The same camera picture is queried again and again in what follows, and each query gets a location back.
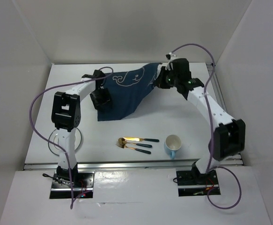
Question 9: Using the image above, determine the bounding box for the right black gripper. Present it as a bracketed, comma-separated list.
[154, 67, 179, 89]

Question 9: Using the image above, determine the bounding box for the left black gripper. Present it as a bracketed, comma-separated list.
[89, 88, 112, 112]

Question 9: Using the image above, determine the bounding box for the navy blue whale placemat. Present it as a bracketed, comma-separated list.
[97, 62, 160, 121]

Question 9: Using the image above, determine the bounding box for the gold spoon green handle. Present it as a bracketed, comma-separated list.
[118, 138, 153, 148]

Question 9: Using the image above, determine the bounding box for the gold fork green handle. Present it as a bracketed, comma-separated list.
[116, 142, 152, 155]

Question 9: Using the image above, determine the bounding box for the gold knife green handle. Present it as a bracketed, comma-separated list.
[124, 137, 160, 143]

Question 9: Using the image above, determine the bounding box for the white plate green rim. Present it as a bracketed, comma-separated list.
[48, 128, 83, 157]

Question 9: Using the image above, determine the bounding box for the light blue mug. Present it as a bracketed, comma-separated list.
[164, 135, 182, 160]

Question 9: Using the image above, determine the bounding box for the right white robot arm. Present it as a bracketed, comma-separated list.
[154, 58, 245, 184]

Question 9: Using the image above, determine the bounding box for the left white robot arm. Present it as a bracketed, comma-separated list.
[52, 69, 112, 187]

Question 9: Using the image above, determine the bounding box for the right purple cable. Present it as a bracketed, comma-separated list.
[166, 43, 242, 210]

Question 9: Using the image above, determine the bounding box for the purple cable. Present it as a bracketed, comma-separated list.
[166, 43, 242, 210]
[29, 66, 115, 210]

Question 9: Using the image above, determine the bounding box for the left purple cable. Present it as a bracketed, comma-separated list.
[29, 66, 115, 210]

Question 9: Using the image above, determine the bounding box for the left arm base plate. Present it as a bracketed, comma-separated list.
[42, 172, 95, 199]

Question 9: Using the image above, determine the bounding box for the aluminium rail front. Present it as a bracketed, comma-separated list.
[22, 158, 244, 171]

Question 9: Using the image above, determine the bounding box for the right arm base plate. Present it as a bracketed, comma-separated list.
[173, 170, 221, 197]

